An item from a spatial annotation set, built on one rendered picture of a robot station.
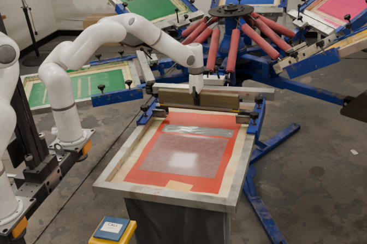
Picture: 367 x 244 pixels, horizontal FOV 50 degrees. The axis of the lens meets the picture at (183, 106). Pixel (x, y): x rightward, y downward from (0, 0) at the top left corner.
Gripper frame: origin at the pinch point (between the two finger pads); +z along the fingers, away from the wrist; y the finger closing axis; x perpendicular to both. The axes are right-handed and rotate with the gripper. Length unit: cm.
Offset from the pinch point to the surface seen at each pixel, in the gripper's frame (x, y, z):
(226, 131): 15.4, 6.2, 12.9
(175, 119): -14.0, -3.0, 13.8
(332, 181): 74, -88, 108
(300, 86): 47, -57, 16
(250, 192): 18, -55, 100
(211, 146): 10.4, 18.3, 13.8
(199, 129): 1.6, 5.8, 13.4
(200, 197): 16, 57, 11
